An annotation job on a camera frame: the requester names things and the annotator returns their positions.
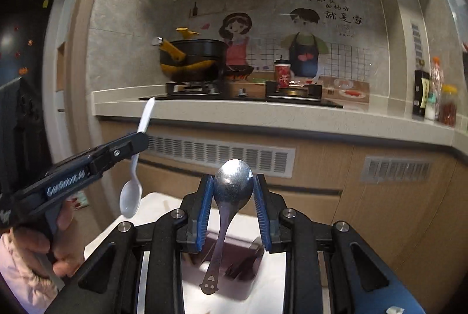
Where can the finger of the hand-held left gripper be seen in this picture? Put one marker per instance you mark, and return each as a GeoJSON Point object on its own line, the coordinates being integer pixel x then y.
{"type": "Point", "coordinates": [120, 149]}

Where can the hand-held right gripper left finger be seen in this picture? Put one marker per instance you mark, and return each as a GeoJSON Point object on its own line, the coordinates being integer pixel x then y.
{"type": "Point", "coordinates": [204, 219]}

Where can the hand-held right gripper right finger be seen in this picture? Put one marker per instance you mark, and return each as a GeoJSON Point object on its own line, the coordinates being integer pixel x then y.
{"type": "Point", "coordinates": [263, 215]}

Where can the metal spoon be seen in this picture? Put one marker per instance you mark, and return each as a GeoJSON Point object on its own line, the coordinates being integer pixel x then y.
{"type": "Point", "coordinates": [232, 182]}

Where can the white plastic spoon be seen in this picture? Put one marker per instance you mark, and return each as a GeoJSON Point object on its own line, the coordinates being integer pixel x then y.
{"type": "Point", "coordinates": [131, 199]}

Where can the purple plastic utensil holder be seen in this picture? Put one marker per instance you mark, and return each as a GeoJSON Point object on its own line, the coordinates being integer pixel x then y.
{"type": "Point", "coordinates": [237, 263]}

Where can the person's left forearm pink sleeve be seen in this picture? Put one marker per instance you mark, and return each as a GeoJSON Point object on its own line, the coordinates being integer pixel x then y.
{"type": "Point", "coordinates": [18, 273]}

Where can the person's left hand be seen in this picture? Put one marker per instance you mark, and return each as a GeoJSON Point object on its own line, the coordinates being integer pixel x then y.
{"type": "Point", "coordinates": [29, 241]}

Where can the white textured cloth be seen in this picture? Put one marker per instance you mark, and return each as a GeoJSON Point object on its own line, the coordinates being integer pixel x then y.
{"type": "Point", "coordinates": [161, 204]}

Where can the long grey vent grille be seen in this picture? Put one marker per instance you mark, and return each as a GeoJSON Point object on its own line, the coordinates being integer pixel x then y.
{"type": "Point", "coordinates": [219, 155]}

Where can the wooden kitchen cabinet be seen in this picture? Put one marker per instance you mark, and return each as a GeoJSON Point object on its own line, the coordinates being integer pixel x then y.
{"type": "Point", "coordinates": [329, 167]}

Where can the white kitchen countertop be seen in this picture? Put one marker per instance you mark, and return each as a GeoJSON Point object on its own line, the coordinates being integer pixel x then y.
{"type": "Point", "coordinates": [256, 116]}

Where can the black gas stove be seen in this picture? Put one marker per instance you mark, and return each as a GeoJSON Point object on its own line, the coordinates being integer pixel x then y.
{"type": "Point", "coordinates": [241, 94]}

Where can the red cup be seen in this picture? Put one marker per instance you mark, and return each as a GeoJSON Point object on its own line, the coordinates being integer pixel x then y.
{"type": "Point", "coordinates": [282, 76]}

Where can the short grey vent grille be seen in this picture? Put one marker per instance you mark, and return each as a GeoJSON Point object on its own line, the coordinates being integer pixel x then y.
{"type": "Point", "coordinates": [396, 169]}

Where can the black refrigerator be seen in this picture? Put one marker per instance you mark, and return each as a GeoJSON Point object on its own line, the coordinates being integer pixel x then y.
{"type": "Point", "coordinates": [22, 43]}

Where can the small white bottle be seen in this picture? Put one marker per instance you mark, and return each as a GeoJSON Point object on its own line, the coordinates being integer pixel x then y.
{"type": "Point", "coordinates": [430, 109]}

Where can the dark sauce bottle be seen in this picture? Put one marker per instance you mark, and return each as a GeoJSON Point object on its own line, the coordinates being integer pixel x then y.
{"type": "Point", "coordinates": [421, 94]}

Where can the jar with yellow lid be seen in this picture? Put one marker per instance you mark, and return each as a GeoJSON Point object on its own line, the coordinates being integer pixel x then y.
{"type": "Point", "coordinates": [448, 105]}

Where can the clear bottle with orange cap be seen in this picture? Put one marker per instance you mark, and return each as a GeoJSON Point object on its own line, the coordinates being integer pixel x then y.
{"type": "Point", "coordinates": [437, 74]}

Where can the cartoon wall sticker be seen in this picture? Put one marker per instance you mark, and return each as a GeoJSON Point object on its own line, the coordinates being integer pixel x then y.
{"type": "Point", "coordinates": [303, 43]}

